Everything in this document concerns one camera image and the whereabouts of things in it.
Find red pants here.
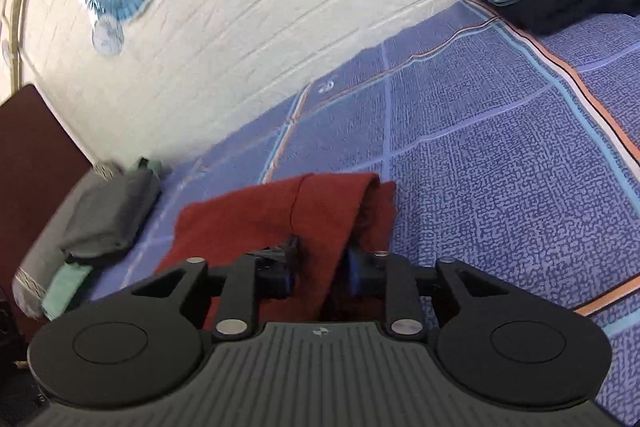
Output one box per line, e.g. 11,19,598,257
158,172,396,322

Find mint green folded garment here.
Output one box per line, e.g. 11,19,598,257
42,157,163,321

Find black folded garment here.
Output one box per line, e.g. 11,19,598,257
482,0,639,36

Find dark red headboard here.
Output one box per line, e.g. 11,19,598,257
0,84,91,339

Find dark grey folded garment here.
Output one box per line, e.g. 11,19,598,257
60,168,162,265

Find blue patterned bed sheet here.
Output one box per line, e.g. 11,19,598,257
92,1,639,425

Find pale round paper fan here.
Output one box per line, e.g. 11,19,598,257
91,14,125,56

